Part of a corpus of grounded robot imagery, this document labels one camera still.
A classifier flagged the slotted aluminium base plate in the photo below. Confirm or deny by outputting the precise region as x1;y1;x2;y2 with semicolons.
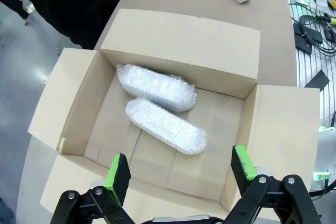
282;0;336;120

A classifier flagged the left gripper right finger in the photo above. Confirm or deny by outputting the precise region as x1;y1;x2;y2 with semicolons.
223;144;322;224

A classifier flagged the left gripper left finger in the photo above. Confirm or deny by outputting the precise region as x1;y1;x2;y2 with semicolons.
51;152;135;224

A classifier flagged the person's right forearm black sleeve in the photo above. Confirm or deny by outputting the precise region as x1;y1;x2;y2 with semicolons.
0;0;30;20

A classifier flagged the bubble-wrapped clock with faint print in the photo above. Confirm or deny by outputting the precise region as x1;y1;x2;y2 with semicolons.
125;97;208;157

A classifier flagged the black yellow enabling handle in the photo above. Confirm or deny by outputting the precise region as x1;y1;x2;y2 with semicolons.
321;15;336;26

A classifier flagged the person's black zip jacket torso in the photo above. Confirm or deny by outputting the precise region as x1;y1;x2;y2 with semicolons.
25;0;121;49

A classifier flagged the black flat plate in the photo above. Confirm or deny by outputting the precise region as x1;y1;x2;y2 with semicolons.
295;39;313;55
292;22;324;43

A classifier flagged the open cardboard box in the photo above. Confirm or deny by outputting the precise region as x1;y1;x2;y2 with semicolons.
27;8;321;224

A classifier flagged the black coiled cable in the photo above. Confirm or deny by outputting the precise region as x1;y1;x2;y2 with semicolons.
299;14;336;57

